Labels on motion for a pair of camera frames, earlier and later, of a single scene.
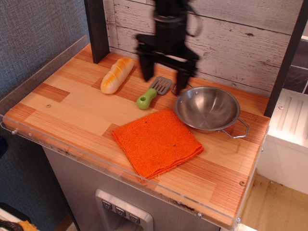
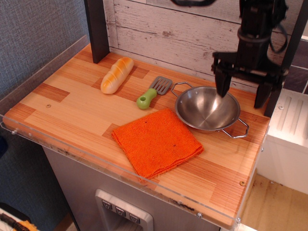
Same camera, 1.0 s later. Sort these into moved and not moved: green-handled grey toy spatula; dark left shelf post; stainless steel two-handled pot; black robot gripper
Moved: black robot gripper
Not moved: green-handled grey toy spatula; dark left shelf post; stainless steel two-handled pot
